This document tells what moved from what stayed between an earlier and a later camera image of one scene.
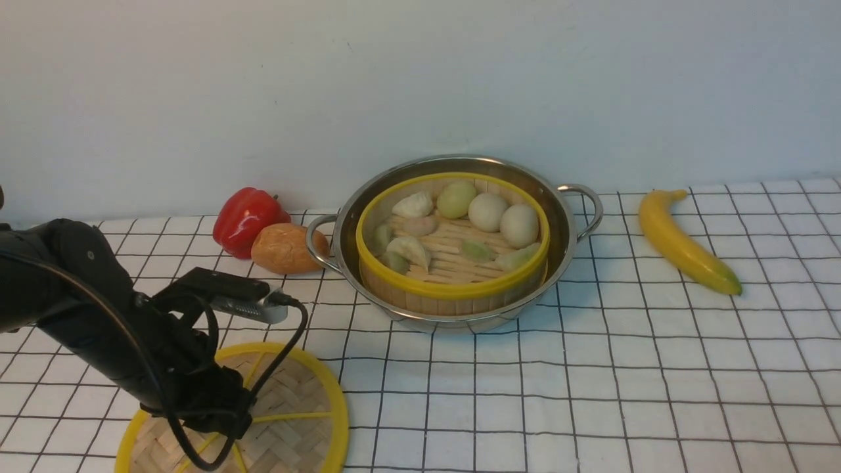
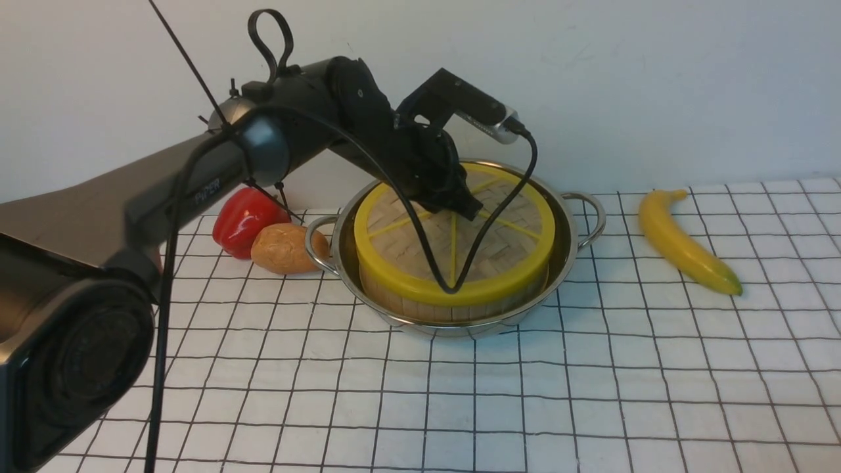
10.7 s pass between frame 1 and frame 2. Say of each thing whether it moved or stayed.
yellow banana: stayed
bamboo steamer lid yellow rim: moved
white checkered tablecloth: stayed
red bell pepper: stayed
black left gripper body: moved
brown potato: stayed
